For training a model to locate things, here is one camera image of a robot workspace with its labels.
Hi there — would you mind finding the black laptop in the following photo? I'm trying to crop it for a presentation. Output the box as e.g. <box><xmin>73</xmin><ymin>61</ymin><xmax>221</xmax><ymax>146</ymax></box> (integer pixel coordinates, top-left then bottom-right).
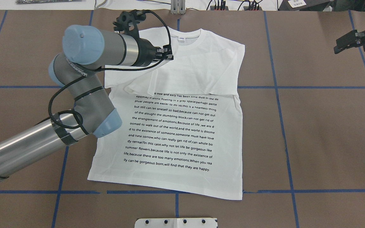
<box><xmin>274</xmin><ymin>0</ymin><xmax>365</xmax><ymax>12</ymax></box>

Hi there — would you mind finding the lower black relay box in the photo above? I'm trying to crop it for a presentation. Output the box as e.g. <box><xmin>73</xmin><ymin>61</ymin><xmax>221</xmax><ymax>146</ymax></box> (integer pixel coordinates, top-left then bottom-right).
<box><xmin>237</xmin><ymin>0</ymin><xmax>262</xmax><ymax>11</ymax></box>

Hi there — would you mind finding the white pedestal base plate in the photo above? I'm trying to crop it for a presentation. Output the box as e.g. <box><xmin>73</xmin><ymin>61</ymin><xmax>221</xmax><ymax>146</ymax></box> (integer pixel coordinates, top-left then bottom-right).
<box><xmin>134</xmin><ymin>218</ymin><xmax>218</xmax><ymax>228</ymax></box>

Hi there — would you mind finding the black relay box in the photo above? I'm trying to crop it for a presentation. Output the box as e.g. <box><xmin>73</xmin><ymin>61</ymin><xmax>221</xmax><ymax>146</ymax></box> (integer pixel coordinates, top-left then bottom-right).
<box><xmin>237</xmin><ymin>0</ymin><xmax>262</xmax><ymax>11</ymax></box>
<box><xmin>206</xmin><ymin>0</ymin><xmax>228</xmax><ymax>11</ymax></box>

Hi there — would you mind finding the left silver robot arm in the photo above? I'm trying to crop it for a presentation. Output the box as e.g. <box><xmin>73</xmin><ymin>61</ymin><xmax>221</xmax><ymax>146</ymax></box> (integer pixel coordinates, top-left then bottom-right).
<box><xmin>0</xmin><ymin>25</ymin><xmax>173</xmax><ymax>182</ymax></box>

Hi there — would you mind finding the upper black relay box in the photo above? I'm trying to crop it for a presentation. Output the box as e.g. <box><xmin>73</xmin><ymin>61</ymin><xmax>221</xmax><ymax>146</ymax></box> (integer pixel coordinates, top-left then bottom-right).
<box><xmin>206</xmin><ymin>0</ymin><xmax>228</xmax><ymax>11</ymax></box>

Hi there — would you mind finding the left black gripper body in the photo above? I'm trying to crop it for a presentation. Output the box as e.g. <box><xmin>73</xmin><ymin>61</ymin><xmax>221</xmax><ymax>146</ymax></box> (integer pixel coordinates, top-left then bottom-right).
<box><xmin>136</xmin><ymin>39</ymin><xmax>170</xmax><ymax>67</ymax></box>

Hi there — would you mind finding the white printed long-sleeve shirt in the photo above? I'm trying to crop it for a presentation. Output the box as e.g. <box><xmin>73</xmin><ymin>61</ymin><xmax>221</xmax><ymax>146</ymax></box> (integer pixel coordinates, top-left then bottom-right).
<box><xmin>87</xmin><ymin>29</ymin><xmax>245</xmax><ymax>200</ymax></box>

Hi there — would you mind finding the aluminium frame post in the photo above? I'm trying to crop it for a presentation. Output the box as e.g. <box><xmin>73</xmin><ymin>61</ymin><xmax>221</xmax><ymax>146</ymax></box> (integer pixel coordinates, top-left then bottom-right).
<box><xmin>170</xmin><ymin>0</ymin><xmax>186</xmax><ymax>15</ymax></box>

